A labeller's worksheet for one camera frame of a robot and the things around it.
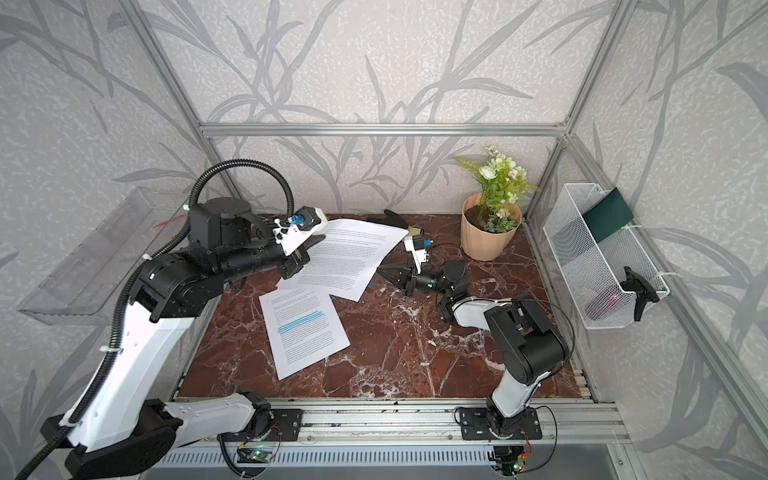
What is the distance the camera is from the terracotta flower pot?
96 cm

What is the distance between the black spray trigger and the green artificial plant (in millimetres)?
378

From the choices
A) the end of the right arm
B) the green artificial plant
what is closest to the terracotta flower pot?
the green artificial plant

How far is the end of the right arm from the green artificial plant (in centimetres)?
34

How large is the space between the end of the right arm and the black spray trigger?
37 cm

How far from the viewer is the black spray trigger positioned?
0.55 metres

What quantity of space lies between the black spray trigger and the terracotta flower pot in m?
0.37

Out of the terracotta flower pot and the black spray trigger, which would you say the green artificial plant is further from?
the black spray trigger

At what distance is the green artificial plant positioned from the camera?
0.91m

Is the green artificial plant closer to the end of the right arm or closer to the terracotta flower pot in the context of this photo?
the terracotta flower pot

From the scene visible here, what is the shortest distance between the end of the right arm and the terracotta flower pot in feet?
0.93
